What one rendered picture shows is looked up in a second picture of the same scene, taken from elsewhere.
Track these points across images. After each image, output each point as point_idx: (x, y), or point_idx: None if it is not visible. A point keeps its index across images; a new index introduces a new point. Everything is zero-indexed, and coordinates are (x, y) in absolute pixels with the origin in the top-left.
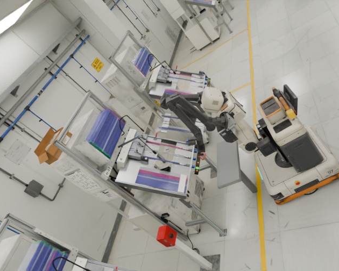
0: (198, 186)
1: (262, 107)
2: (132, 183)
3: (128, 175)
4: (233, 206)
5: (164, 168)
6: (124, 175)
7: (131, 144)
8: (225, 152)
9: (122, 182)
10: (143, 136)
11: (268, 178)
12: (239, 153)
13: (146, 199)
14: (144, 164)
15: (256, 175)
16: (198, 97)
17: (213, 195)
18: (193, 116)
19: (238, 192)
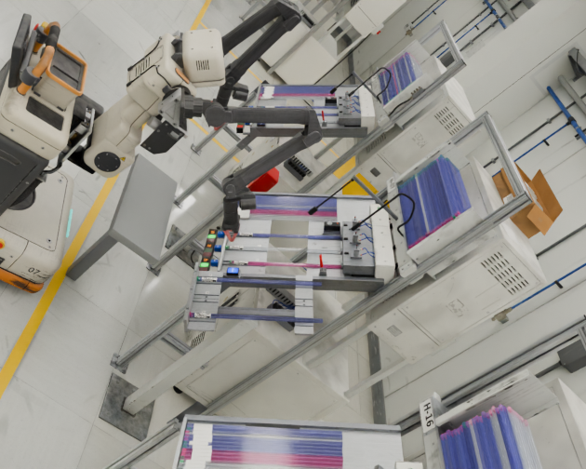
0: None
1: (78, 86)
2: (342, 199)
3: (353, 207)
4: (123, 289)
5: None
6: (363, 207)
7: (373, 234)
8: (146, 218)
9: (359, 195)
10: (351, 255)
11: (64, 193)
12: (60, 397)
13: (313, 305)
14: None
15: (52, 300)
16: (229, 106)
17: (156, 349)
18: None
19: (104, 303)
